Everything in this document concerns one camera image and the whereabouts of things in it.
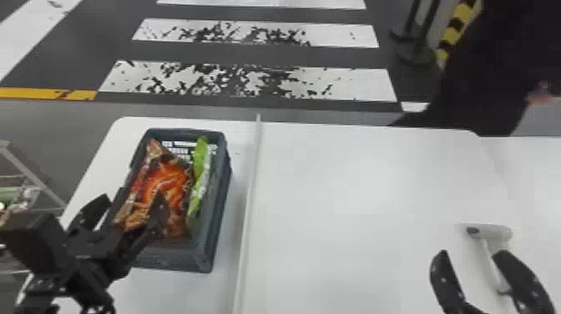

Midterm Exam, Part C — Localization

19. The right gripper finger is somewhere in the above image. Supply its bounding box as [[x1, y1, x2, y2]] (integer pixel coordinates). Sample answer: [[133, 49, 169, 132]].
[[492, 249, 557, 314], [428, 249, 473, 314]]

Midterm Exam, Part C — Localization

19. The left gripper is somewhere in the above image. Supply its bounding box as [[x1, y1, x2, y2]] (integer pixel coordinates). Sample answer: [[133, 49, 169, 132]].
[[64, 191, 172, 287]]

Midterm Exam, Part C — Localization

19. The red snack packet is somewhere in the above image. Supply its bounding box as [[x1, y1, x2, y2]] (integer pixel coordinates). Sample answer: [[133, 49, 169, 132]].
[[112, 139, 196, 241]]

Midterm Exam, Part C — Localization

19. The hand scanner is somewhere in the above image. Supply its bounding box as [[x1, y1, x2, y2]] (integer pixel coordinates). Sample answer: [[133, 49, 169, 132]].
[[459, 221, 514, 296]]

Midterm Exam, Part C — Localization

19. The green snack packet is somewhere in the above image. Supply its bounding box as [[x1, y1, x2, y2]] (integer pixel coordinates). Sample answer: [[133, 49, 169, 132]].
[[185, 135, 219, 235]]

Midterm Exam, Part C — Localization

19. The blue basket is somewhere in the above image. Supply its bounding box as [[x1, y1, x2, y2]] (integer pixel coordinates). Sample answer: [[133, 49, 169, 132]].
[[103, 127, 233, 274]]

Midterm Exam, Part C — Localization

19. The person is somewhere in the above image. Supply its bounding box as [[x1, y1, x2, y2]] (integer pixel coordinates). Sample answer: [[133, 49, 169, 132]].
[[389, 0, 561, 138]]

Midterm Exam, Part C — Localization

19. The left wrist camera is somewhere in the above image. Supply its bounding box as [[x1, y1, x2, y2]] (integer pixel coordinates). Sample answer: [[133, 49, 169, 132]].
[[0, 214, 69, 278]]

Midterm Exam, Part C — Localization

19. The white wire rack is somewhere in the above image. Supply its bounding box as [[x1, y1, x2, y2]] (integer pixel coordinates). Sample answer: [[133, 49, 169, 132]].
[[0, 139, 68, 229]]

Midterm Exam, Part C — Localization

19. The yellow black striped post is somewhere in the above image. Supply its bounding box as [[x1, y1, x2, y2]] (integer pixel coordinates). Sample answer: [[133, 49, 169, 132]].
[[435, 0, 484, 70]]

